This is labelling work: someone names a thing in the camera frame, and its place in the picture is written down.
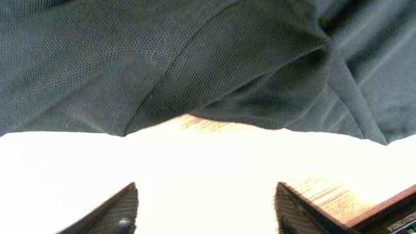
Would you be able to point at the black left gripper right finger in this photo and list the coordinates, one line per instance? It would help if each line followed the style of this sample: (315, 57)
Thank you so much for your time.
(295, 215)

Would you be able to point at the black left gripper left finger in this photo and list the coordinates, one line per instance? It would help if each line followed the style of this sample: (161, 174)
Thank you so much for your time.
(116, 215)

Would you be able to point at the black polo shirt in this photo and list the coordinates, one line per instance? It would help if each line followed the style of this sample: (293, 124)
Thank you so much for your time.
(116, 67)

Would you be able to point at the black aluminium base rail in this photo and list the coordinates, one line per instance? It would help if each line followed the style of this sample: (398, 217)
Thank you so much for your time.
(395, 215)

